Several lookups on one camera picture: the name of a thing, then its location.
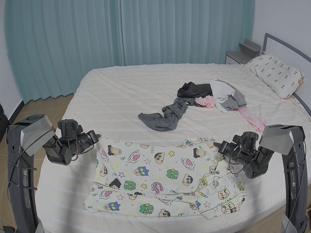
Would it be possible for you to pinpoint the blue-green curtain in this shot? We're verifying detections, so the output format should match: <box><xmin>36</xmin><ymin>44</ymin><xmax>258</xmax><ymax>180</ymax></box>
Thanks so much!
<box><xmin>5</xmin><ymin>0</ymin><xmax>255</xmax><ymax>105</ymax></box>

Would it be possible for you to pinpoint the pile of clothes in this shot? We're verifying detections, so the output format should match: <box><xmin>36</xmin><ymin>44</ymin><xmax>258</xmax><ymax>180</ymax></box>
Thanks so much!
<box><xmin>138</xmin><ymin>80</ymin><xmax>266</xmax><ymax>133</ymax></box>

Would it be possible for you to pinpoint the grey bedside table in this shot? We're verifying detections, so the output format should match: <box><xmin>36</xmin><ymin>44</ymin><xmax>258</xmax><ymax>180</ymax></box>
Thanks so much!
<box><xmin>226</xmin><ymin>39</ymin><xmax>261</xmax><ymax>65</ymax></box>

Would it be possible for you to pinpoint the white printed pillow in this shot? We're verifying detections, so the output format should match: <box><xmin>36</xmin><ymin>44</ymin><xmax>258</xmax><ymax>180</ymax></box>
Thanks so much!
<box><xmin>244</xmin><ymin>52</ymin><xmax>305</xmax><ymax>99</ymax></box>

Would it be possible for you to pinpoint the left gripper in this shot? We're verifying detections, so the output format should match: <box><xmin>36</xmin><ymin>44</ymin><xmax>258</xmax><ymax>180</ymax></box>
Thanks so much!
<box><xmin>78</xmin><ymin>131</ymin><xmax>98</xmax><ymax>153</ymax></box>

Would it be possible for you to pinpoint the bed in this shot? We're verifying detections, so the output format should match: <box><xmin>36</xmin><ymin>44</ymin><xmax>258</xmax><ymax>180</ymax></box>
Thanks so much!
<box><xmin>32</xmin><ymin>33</ymin><xmax>311</xmax><ymax>233</ymax></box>

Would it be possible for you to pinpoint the dark grey round chair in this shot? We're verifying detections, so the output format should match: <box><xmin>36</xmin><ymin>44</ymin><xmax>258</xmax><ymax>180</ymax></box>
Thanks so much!
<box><xmin>0</xmin><ymin>102</ymin><xmax>8</xmax><ymax>126</ymax></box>

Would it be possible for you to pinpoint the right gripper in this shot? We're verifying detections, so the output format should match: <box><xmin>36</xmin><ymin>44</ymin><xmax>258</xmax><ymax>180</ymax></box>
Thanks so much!
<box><xmin>218</xmin><ymin>141</ymin><xmax>236</xmax><ymax>160</ymax></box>

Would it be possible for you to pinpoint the white printed pyjama top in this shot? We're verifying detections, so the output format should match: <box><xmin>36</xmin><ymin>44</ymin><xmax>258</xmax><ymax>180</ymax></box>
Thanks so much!
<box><xmin>84</xmin><ymin>135</ymin><xmax>247</xmax><ymax>220</ymax></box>

